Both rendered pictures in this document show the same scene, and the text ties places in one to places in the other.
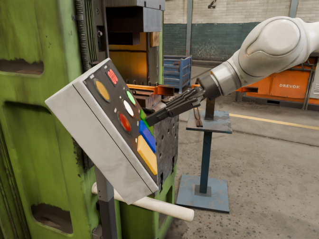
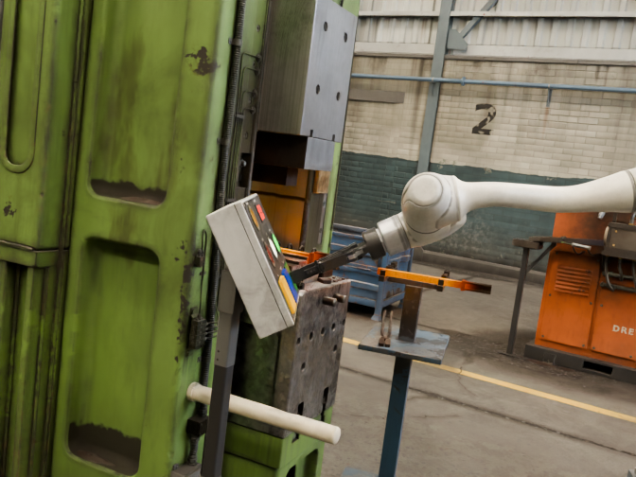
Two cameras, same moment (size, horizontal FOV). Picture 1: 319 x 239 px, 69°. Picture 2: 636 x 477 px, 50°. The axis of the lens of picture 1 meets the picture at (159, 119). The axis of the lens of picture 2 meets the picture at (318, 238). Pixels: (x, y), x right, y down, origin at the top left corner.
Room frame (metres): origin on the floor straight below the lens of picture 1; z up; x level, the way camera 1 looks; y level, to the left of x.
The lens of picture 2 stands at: (-0.97, -0.08, 1.31)
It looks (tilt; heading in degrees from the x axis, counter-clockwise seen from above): 7 degrees down; 2
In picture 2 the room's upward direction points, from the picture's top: 7 degrees clockwise
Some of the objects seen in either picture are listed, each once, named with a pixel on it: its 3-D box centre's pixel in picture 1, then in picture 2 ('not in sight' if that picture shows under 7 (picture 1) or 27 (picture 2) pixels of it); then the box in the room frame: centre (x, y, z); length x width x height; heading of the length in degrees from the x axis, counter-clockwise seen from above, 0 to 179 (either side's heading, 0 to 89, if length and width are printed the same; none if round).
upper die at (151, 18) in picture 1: (113, 21); (260, 148); (1.20, 0.22, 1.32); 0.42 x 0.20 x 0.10; 68
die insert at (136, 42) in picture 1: (109, 38); (251, 170); (1.24, 0.25, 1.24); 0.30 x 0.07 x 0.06; 68
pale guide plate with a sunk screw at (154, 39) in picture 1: (154, 31); (323, 169); (1.46, 0.03, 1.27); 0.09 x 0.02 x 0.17; 158
